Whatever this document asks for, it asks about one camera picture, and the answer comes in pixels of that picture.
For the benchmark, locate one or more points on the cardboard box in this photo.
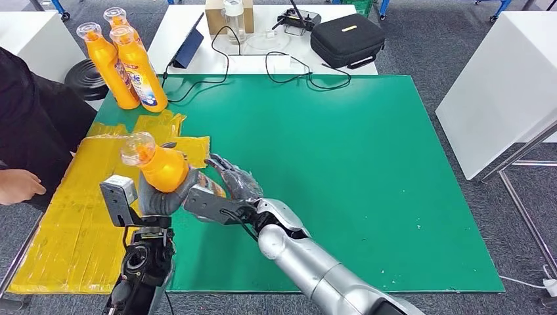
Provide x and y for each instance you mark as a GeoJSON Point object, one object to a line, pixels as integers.
{"type": "Point", "coordinates": [213, 18]}

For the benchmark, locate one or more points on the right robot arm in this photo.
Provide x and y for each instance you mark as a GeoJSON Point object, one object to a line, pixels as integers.
{"type": "Point", "coordinates": [313, 265]}

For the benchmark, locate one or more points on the black round ribbed disc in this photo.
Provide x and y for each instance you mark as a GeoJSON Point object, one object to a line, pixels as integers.
{"type": "Point", "coordinates": [85, 81]}

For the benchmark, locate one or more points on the white wall plug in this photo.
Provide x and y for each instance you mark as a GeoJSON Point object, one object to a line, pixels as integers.
{"type": "Point", "coordinates": [550, 287]}

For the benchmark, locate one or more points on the black carrying case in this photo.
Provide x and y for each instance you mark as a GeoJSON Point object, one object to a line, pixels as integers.
{"type": "Point", "coordinates": [347, 41]}

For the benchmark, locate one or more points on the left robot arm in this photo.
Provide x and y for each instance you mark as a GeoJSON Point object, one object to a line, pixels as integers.
{"type": "Point", "coordinates": [143, 269]}

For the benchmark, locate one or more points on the clear plastic water bottle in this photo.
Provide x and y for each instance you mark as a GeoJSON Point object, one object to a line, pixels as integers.
{"type": "Point", "coordinates": [235, 22]}

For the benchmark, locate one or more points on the grey metal table frame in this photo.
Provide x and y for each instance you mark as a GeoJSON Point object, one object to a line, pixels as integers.
{"type": "Point", "coordinates": [526, 224]}

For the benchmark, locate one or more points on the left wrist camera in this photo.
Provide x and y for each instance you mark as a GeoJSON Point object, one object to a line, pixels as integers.
{"type": "Point", "coordinates": [117, 198]}

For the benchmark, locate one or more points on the white table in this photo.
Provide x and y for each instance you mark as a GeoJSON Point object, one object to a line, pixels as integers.
{"type": "Point", "coordinates": [159, 52]}

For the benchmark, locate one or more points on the yellow tape sheet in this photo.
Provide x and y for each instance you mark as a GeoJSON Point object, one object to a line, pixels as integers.
{"type": "Point", "coordinates": [65, 243]}

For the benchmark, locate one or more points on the blue metal cart frame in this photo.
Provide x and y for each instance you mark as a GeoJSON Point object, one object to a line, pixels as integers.
{"type": "Point", "coordinates": [58, 6]}
{"type": "Point", "coordinates": [383, 6]}

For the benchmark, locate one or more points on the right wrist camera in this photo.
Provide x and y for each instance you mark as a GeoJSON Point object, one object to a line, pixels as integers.
{"type": "Point", "coordinates": [213, 206]}

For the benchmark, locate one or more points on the person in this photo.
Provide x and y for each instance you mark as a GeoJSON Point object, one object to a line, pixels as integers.
{"type": "Point", "coordinates": [39, 130]}

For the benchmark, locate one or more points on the green crate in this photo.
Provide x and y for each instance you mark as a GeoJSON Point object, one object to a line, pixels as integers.
{"type": "Point", "coordinates": [357, 2]}

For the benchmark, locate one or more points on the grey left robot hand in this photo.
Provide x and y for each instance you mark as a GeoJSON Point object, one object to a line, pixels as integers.
{"type": "Point", "coordinates": [163, 200]}

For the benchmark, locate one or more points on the person's hand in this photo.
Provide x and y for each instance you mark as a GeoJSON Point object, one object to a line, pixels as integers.
{"type": "Point", "coordinates": [19, 186]}

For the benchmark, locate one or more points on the black remote controller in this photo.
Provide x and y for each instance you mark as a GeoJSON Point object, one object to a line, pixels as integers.
{"type": "Point", "coordinates": [301, 18]}

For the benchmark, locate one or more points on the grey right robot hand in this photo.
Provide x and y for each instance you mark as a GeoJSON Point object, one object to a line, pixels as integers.
{"type": "Point", "coordinates": [237, 182]}

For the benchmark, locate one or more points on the white power adapter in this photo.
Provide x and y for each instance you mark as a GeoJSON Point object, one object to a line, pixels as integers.
{"type": "Point", "coordinates": [259, 63]}

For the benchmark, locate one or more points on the dark blue tablet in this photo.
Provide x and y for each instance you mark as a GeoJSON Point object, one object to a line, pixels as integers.
{"type": "Point", "coordinates": [189, 47]}

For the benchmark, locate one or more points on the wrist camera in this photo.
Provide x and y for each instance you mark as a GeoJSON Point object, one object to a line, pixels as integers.
{"type": "Point", "coordinates": [213, 206]}
{"type": "Point", "coordinates": [117, 198]}

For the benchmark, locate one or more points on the green table mat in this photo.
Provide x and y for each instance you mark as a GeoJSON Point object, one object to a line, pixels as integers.
{"type": "Point", "coordinates": [304, 130]}

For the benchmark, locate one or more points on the orange detergent bottle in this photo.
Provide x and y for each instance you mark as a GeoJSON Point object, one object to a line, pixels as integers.
{"type": "Point", "coordinates": [119, 19]}
{"type": "Point", "coordinates": [139, 71]}
{"type": "Point", "coordinates": [161, 167]}
{"type": "Point", "coordinates": [106, 67]}

